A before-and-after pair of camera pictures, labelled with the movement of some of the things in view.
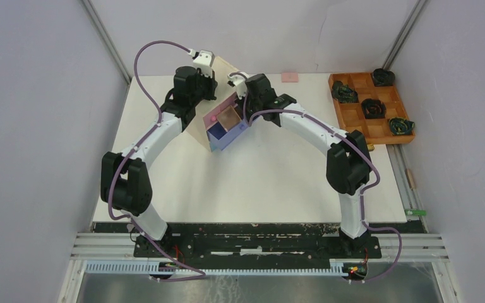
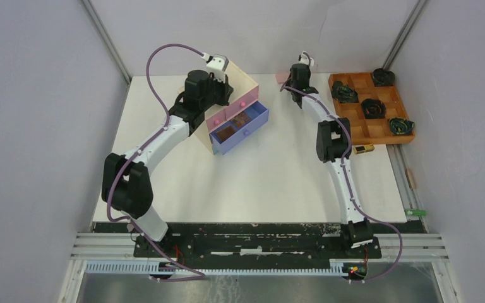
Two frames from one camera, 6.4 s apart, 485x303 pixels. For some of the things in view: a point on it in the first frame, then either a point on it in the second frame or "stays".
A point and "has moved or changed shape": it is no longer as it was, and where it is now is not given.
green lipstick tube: [417, 212] stays
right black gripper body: [253, 105] -> [290, 83]
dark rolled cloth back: [383, 77] stays
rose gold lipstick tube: [412, 183] stays
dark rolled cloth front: [399, 126] stays
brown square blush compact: [229, 118] -> [225, 132]
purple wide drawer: [215, 144] has moved or changed shape
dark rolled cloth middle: [373, 108] stays
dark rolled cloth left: [344, 93] stays
